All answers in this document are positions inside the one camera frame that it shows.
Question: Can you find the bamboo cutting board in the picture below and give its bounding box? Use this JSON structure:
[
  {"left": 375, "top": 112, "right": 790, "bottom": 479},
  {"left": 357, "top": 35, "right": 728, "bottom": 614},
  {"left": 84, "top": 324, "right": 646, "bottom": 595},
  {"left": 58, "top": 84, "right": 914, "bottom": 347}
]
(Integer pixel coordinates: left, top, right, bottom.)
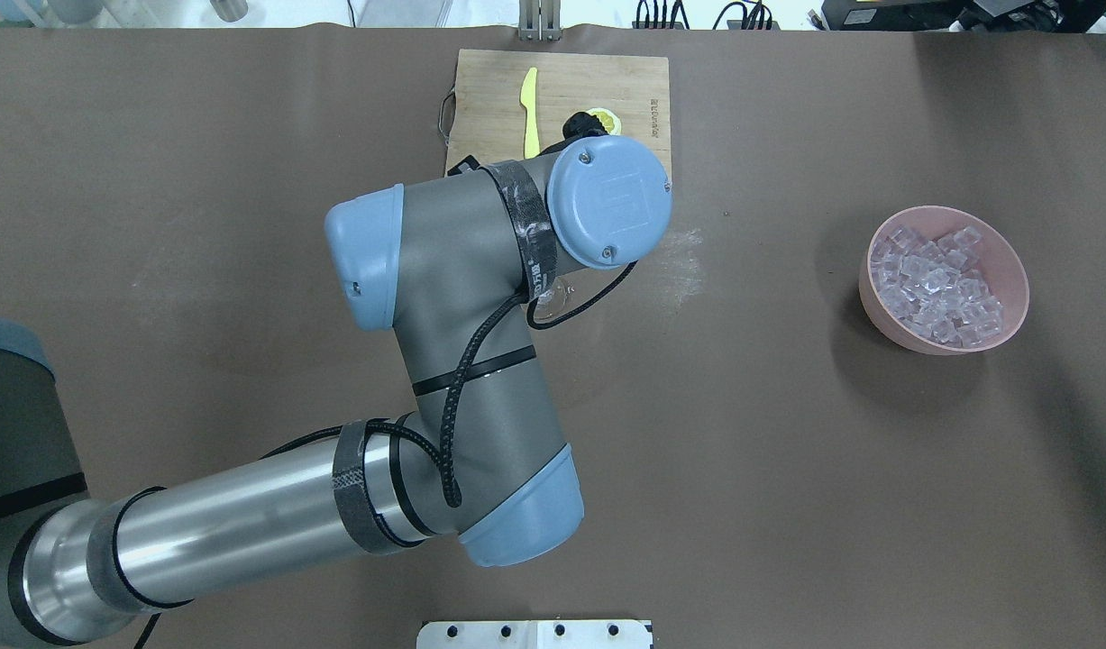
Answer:
[{"left": 444, "top": 49, "right": 672, "bottom": 174}]

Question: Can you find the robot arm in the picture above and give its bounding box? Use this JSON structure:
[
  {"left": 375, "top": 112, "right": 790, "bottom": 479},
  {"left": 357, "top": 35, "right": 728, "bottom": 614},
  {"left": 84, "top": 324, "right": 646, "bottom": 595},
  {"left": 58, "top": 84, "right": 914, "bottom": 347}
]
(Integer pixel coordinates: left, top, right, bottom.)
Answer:
[{"left": 0, "top": 135, "right": 672, "bottom": 648}]

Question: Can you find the yellow plastic knife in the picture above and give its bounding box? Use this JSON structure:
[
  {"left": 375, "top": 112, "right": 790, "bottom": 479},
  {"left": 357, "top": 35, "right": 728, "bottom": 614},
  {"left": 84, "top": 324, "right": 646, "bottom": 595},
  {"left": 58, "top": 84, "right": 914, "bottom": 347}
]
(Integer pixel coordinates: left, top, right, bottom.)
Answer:
[{"left": 519, "top": 67, "right": 541, "bottom": 160}]

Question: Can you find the pink bowl of ice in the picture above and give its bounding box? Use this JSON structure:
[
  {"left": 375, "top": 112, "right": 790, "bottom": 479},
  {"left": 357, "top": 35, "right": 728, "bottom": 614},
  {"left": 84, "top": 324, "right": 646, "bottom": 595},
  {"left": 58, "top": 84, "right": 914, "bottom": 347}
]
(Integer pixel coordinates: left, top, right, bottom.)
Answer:
[{"left": 858, "top": 206, "right": 1030, "bottom": 356}]

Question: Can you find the white camera post base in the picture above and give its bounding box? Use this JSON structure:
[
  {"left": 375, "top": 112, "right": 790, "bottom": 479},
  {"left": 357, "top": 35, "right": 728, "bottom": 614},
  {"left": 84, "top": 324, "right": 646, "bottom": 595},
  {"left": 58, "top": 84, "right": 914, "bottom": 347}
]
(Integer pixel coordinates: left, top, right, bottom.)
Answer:
[{"left": 416, "top": 618, "right": 655, "bottom": 648}]

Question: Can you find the aluminium frame post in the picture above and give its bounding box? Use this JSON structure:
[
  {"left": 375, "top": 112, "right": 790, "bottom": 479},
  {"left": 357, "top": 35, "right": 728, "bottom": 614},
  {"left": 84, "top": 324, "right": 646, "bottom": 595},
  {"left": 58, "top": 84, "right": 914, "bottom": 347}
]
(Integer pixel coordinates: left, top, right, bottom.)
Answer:
[{"left": 518, "top": 0, "right": 563, "bottom": 42}]

